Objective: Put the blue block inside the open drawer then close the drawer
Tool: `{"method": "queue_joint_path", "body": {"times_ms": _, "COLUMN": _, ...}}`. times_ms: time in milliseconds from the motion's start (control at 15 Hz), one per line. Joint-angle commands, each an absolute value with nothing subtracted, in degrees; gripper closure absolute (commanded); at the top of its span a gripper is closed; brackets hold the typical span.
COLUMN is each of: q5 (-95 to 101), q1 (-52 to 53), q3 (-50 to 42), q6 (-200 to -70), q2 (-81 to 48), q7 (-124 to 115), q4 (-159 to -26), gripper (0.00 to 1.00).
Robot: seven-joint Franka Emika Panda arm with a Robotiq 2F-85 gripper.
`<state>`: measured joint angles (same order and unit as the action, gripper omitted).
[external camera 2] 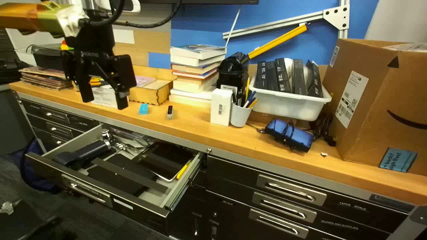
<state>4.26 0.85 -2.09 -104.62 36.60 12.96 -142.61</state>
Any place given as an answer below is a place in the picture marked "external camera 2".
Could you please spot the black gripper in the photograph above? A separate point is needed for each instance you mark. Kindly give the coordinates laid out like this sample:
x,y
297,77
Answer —
x,y
91,53

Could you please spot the blue block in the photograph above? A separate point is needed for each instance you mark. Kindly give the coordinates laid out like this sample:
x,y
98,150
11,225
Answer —
x,y
143,109

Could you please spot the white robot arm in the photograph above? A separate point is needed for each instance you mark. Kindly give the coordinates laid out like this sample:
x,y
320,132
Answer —
x,y
99,16

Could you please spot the open grey drawer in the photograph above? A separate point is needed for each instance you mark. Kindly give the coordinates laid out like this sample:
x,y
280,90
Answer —
x,y
129,172

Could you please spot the yellow pencil in drawer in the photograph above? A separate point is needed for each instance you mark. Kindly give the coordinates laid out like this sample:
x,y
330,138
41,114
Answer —
x,y
183,170

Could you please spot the small wooden box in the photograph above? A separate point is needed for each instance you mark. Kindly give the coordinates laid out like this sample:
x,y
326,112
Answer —
x,y
153,93

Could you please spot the stack of magazines left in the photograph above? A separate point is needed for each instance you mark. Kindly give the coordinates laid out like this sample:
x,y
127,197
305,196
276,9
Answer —
x,y
46,77

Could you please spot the small black bottle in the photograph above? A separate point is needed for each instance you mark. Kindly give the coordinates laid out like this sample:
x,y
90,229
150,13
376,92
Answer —
x,y
170,112

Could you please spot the stack of books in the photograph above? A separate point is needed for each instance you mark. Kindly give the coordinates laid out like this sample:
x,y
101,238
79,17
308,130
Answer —
x,y
195,69

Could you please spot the white rectangular box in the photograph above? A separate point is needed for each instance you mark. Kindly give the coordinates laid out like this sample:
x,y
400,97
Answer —
x,y
221,106

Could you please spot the black yellow tool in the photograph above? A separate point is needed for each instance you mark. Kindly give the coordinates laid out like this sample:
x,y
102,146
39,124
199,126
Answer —
x,y
234,69

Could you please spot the white pen cup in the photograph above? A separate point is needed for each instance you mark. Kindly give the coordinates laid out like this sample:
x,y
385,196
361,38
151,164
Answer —
x,y
240,114

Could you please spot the white plastic bin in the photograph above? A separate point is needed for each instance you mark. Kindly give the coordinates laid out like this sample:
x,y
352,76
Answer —
x,y
290,88

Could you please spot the cardboard box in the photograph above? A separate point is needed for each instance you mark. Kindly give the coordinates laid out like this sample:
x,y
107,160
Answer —
x,y
380,100

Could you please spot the blue sticky label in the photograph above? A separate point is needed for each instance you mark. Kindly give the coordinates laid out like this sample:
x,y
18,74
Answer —
x,y
400,160

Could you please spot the green orange wrist camera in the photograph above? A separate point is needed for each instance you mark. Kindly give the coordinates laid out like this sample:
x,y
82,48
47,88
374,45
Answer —
x,y
49,16

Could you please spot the aluminium bracket rail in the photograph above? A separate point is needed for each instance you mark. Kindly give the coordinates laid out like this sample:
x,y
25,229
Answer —
x,y
337,16

